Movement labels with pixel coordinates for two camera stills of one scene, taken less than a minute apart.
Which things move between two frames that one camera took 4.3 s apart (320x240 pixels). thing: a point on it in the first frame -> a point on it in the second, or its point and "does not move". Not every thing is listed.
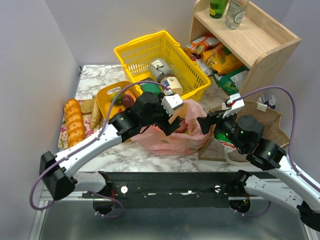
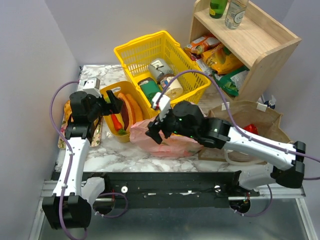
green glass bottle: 217,8 does not move
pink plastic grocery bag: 185,140 does not move
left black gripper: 164,120 -> 110,104
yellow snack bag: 218,60 does not move
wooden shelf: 261,44 does not move
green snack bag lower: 230,83 does not move
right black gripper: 216,120 -> 158,125
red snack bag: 228,146 -> 251,128
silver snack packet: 207,71 does not move
